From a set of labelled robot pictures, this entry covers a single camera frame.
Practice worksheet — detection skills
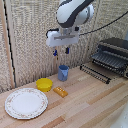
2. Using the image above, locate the black dish rack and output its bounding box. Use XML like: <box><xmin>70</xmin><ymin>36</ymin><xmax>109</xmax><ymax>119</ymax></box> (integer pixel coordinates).
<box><xmin>90</xmin><ymin>37</ymin><xmax>128</xmax><ymax>80</ymax></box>

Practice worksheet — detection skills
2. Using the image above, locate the white floral rim plate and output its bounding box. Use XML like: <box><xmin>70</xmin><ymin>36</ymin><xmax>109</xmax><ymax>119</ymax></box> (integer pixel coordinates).
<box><xmin>4</xmin><ymin>87</ymin><xmax>49</xmax><ymax>120</ymax></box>

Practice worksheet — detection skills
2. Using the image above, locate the blue cup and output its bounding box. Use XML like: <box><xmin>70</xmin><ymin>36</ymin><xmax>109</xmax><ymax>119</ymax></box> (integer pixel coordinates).
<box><xmin>57</xmin><ymin>64</ymin><xmax>70</xmax><ymax>82</ymax></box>

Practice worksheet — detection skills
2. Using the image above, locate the ribbed metal oven tray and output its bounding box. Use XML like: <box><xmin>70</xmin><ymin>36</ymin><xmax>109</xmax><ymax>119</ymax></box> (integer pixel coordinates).
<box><xmin>91</xmin><ymin>50</ymin><xmax>126</xmax><ymax>73</ymax></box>

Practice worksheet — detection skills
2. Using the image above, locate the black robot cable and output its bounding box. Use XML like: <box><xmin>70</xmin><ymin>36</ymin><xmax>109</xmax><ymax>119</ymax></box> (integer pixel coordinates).
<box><xmin>79</xmin><ymin>11</ymin><xmax>128</xmax><ymax>37</ymax></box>

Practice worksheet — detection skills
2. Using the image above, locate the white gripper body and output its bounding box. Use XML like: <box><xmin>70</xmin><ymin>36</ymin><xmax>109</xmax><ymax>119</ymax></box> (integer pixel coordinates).
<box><xmin>45</xmin><ymin>27</ymin><xmax>81</xmax><ymax>48</ymax></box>

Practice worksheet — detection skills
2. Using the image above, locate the yellow bowl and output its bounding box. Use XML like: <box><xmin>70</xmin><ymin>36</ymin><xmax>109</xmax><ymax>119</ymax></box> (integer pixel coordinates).
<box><xmin>35</xmin><ymin>77</ymin><xmax>54</xmax><ymax>93</ymax></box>

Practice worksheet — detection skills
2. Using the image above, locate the woven folding screen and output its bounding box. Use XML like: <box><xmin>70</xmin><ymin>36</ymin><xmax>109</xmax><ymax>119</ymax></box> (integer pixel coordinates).
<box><xmin>0</xmin><ymin>0</ymin><xmax>128</xmax><ymax>93</ymax></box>

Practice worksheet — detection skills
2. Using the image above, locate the black wire oven rack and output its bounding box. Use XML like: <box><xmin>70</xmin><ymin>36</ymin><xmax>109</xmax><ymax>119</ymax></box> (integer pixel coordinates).
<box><xmin>79</xmin><ymin>63</ymin><xmax>112</xmax><ymax>85</ymax></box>

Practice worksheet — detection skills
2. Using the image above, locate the orange bread loaf toy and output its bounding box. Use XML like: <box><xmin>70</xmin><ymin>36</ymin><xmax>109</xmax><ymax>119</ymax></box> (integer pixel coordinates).
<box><xmin>52</xmin><ymin>86</ymin><xmax>69</xmax><ymax>99</ymax></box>

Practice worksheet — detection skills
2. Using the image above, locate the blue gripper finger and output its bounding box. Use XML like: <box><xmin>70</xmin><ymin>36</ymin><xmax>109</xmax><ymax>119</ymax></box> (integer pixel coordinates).
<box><xmin>64</xmin><ymin>46</ymin><xmax>71</xmax><ymax>55</ymax></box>
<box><xmin>52</xmin><ymin>48</ymin><xmax>59</xmax><ymax>57</ymax></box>

